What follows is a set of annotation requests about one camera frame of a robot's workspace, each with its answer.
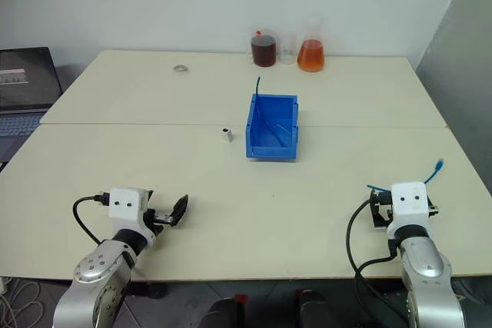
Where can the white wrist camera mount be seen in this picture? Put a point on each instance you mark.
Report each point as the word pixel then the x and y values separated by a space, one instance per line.
pixel 409 201
pixel 125 205

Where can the conical flask with orange liquid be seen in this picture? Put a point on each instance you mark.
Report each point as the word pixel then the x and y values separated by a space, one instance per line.
pixel 311 55

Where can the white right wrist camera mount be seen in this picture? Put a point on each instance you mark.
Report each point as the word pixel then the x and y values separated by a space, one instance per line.
pixel 409 201

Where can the small white cylinder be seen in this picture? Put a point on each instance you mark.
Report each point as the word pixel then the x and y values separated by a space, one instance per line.
pixel 227 134

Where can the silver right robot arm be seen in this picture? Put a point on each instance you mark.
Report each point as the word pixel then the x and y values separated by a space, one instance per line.
pixel 426 274

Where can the beaker with dark red liquid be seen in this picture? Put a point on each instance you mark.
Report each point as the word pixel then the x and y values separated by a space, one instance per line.
pixel 264 51

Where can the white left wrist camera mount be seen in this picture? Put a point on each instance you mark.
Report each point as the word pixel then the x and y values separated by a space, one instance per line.
pixel 125 205

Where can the dark rounded shape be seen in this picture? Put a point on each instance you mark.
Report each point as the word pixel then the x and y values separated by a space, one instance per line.
pixel 227 312

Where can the grey partition panel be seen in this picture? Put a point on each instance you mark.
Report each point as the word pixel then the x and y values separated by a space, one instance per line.
pixel 461 55

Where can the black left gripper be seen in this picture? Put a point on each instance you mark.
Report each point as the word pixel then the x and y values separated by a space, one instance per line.
pixel 158 221

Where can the blue plastic storage bin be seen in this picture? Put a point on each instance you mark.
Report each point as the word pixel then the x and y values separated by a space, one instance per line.
pixel 271 140

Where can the grey laptop computer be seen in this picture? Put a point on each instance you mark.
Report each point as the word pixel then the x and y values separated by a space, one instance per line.
pixel 23 86

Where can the empty clear glass beaker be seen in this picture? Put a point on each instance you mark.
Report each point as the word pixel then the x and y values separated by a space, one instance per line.
pixel 288 49

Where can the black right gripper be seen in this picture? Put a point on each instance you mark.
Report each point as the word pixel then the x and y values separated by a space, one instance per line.
pixel 383 217

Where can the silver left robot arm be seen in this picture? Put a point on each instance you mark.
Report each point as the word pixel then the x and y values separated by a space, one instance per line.
pixel 96 266

